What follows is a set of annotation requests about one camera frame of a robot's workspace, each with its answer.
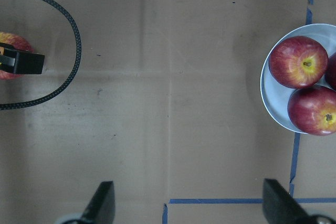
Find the red apple plate left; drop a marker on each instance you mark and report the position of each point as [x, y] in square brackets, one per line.
[330, 73]

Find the light blue plate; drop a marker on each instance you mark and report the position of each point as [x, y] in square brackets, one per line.
[275, 96]

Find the red apple plate near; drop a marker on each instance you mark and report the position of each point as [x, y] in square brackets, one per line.
[312, 110]

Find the red apple plate far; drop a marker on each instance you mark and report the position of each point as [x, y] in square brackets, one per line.
[298, 62]

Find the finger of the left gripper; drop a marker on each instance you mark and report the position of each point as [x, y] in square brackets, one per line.
[17, 61]

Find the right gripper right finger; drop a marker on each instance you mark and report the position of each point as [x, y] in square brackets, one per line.
[279, 207]

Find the red yellow apple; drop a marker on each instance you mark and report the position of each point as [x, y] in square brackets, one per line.
[18, 42]

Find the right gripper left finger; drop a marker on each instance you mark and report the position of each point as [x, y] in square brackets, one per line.
[101, 208]

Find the red apple plate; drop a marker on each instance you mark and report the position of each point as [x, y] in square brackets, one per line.
[312, 110]
[330, 73]
[298, 62]

